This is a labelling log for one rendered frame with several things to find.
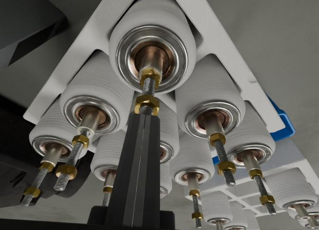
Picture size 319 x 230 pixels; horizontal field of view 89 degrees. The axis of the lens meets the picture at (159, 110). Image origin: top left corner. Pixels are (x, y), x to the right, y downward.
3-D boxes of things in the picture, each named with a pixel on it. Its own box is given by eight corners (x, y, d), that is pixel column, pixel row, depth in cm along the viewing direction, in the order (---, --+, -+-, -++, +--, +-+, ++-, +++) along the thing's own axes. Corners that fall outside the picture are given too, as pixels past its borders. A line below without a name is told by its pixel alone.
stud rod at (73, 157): (91, 132, 21) (65, 192, 16) (83, 131, 21) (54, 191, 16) (90, 127, 21) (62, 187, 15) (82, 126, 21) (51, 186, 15)
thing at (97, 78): (138, 36, 33) (120, 87, 19) (142, 78, 39) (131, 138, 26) (91, 37, 33) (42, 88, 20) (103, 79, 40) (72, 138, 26)
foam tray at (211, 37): (155, 138, 66) (153, 182, 52) (61, 74, 47) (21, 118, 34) (252, 81, 47) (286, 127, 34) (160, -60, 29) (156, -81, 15)
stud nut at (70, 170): (78, 173, 18) (75, 181, 17) (61, 171, 18) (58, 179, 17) (75, 164, 16) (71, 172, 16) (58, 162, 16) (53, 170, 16)
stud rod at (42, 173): (51, 153, 27) (22, 203, 21) (57, 156, 27) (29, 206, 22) (48, 155, 27) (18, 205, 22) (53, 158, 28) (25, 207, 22)
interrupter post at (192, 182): (193, 178, 35) (196, 195, 33) (184, 176, 35) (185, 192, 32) (200, 174, 34) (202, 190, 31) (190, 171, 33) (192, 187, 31)
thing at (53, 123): (88, 65, 37) (46, 122, 24) (117, 93, 43) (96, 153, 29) (63, 85, 41) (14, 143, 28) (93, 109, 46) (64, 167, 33)
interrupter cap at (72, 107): (114, 92, 20) (113, 96, 20) (124, 132, 25) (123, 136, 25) (55, 93, 21) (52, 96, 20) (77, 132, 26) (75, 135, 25)
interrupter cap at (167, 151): (174, 161, 31) (174, 165, 30) (136, 163, 32) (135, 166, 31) (172, 136, 26) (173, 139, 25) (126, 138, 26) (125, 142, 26)
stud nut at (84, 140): (89, 145, 21) (87, 150, 20) (76, 143, 20) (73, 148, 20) (88, 135, 19) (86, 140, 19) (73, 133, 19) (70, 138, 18)
